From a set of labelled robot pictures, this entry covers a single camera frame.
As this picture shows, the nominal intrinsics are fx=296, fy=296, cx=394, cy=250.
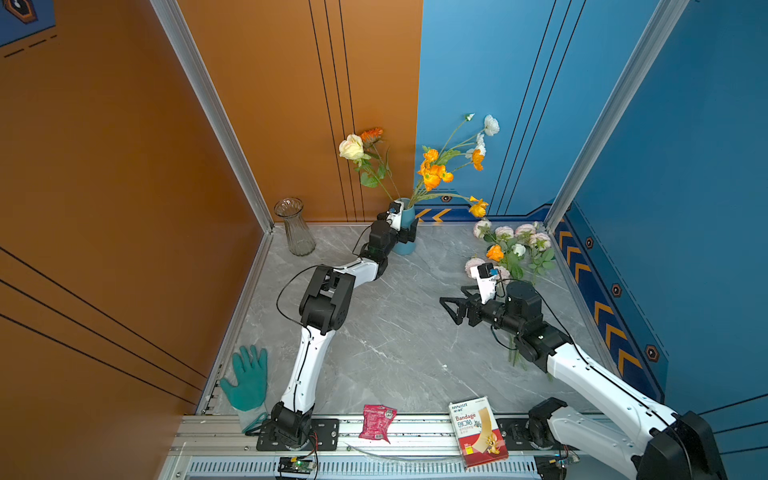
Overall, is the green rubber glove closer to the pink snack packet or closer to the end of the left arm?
the pink snack packet

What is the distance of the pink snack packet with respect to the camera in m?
0.75

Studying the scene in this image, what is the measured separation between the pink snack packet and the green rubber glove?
0.29 metres

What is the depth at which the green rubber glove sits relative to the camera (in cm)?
81

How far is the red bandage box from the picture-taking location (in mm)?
692
